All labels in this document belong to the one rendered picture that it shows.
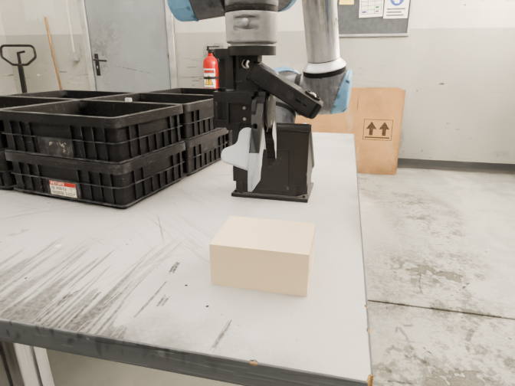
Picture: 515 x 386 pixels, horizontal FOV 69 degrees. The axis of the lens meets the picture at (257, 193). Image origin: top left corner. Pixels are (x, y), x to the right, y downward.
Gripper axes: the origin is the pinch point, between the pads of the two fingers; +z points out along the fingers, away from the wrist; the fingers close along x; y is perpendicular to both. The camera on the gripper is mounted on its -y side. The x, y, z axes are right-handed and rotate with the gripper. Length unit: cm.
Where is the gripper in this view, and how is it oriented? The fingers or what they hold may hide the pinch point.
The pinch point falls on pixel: (265, 178)
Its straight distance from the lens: 61.0
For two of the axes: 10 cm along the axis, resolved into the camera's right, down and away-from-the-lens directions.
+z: 0.0, 9.4, 3.3
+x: -2.2, 3.3, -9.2
